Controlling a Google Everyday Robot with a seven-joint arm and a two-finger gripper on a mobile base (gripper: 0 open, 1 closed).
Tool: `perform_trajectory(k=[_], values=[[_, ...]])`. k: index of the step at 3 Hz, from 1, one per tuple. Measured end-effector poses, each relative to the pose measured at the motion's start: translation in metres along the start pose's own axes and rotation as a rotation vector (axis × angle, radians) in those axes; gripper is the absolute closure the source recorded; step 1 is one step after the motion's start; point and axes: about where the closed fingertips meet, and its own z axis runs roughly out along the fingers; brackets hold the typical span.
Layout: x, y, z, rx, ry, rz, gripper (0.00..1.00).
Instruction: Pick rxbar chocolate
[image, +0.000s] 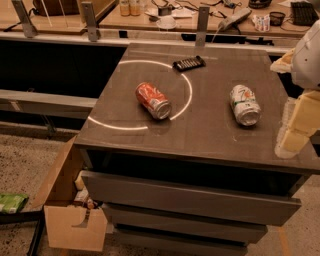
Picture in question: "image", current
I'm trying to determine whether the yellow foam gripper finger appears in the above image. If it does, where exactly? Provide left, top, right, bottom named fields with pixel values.
left=274, top=90, right=320, bottom=159
left=270, top=48, right=294, bottom=74

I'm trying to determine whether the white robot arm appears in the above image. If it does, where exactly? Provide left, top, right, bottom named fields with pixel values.
left=270, top=21, right=320, bottom=158

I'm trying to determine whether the black mesh cup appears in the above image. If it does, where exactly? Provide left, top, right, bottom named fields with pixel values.
left=269, top=11, right=286, bottom=26

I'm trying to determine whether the white red snack packet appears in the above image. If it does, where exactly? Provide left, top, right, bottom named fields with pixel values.
left=252, top=15, right=270, bottom=32

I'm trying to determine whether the white green soda can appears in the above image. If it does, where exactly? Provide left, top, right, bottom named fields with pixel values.
left=229, top=85, right=261, bottom=127

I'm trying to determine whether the black keyboard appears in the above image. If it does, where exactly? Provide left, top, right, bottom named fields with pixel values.
left=291, top=2, right=319, bottom=26

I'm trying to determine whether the grey power strip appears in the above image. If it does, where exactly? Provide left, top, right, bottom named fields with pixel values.
left=218, top=8, right=252, bottom=31

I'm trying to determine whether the grey drawer cabinet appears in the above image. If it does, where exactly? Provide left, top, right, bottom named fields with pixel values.
left=75, top=44, right=320, bottom=256

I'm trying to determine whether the white bowl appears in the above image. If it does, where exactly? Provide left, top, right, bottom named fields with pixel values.
left=156, top=16, right=177, bottom=30

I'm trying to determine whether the red soda can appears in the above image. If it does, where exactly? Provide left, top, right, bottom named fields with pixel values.
left=135, top=82, right=172, bottom=120

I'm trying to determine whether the small bottle pair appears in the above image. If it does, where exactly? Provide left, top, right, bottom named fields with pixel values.
left=119, top=0, right=141, bottom=16

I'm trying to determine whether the cardboard box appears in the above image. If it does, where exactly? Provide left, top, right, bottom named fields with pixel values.
left=32, top=138, right=107, bottom=252

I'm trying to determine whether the green snack bag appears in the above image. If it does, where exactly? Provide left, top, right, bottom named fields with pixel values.
left=0, top=193, right=29, bottom=214

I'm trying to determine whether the right metal bracket post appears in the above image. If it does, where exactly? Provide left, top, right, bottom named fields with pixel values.
left=195, top=6, right=209, bottom=47

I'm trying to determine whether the metal bracket post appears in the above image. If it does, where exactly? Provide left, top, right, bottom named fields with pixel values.
left=81, top=1, right=100, bottom=42
left=11, top=0, right=37, bottom=38
left=195, top=6, right=209, bottom=47

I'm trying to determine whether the middle metal bracket post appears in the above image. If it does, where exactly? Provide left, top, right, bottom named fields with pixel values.
left=81, top=1, right=100, bottom=42

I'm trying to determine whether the left metal bracket post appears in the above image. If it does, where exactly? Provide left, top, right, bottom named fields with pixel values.
left=11, top=0, right=37, bottom=38

